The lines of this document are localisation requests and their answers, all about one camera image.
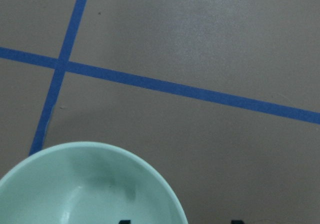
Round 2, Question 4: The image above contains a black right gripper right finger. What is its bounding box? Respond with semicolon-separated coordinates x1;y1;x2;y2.
230;220;245;224

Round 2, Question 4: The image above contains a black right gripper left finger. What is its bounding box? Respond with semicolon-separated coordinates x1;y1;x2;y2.
118;219;131;224

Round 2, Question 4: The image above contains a green bowl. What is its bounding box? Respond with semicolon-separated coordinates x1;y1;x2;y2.
0;142;188;224

